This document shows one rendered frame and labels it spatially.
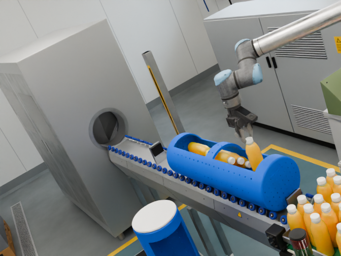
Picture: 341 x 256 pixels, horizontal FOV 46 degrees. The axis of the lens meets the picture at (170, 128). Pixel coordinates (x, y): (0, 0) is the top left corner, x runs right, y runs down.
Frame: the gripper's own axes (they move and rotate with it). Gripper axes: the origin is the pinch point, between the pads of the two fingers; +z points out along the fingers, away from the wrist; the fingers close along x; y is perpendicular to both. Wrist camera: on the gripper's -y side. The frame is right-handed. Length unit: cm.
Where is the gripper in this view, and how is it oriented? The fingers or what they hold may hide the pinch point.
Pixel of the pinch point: (248, 139)
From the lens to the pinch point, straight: 207.7
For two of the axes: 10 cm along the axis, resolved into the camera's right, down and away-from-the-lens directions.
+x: -7.6, 5.1, -4.1
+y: -5.3, -1.2, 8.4
